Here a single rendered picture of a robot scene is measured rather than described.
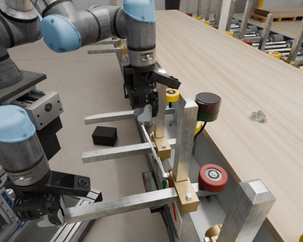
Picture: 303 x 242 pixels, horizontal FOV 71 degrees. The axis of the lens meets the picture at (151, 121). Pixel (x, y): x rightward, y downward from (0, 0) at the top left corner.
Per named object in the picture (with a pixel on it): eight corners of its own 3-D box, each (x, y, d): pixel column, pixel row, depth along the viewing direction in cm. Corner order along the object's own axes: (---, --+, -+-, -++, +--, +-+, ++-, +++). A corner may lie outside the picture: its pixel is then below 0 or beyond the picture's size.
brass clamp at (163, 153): (157, 160, 81) (157, 151, 78) (149, 138, 92) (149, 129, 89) (171, 158, 82) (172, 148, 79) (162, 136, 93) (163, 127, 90)
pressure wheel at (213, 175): (200, 211, 63) (207, 187, 56) (190, 188, 69) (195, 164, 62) (225, 205, 64) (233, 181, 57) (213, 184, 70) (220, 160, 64)
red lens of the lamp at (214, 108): (200, 114, 48) (201, 106, 46) (190, 101, 52) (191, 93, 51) (224, 111, 49) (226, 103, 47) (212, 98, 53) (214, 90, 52)
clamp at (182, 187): (180, 214, 59) (182, 204, 56) (167, 177, 70) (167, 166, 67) (199, 210, 60) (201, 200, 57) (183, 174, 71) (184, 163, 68)
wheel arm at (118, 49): (88, 55, 177) (87, 50, 175) (88, 54, 180) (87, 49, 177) (139, 51, 185) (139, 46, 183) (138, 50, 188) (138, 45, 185)
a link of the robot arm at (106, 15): (69, 7, 51) (103, 9, 47) (101, 2, 59) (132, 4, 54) (76, 41, 56) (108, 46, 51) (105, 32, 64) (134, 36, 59)
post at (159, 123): (155, 171, 96) (157, 71, 68) (153, 165, 99) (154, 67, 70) (162, 170, 96) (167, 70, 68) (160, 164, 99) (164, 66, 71)
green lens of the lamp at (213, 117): (198, 123, 49) (199, 115, 48) (189, 110, 54) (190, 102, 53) (222, 120, 50) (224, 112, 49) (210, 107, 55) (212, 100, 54)
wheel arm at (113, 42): (88, 46, 197) (87, 42, 194) (88, 45, 200) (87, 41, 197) (134, 43, 205) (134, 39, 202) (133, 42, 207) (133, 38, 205)
